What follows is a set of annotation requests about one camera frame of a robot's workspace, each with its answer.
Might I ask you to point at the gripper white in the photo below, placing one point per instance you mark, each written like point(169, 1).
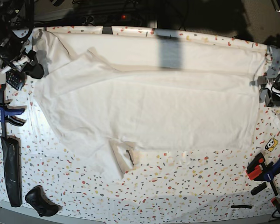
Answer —
point(31, 68)
point(272, 98)

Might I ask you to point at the white T-shirt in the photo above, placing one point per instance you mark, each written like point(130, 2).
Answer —
point(104, 95)

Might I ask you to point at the black TV remote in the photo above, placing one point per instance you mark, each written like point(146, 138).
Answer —
point(12, 75)

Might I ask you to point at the yellow cartoon face sticker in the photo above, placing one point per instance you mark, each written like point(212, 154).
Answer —
point(271, 144)

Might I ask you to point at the blue black bar clamp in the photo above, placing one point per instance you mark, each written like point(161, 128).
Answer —
point(7, 114)

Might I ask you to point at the red blue bar clamp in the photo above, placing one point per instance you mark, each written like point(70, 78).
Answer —
point(258, 170)

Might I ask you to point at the black power strip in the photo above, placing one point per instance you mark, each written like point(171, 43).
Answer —
point(105, 18)

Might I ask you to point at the small black bar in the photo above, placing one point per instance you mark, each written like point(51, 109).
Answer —
point(258, 189)

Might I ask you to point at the black game controller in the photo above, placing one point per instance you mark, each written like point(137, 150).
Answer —
point(37, 199)

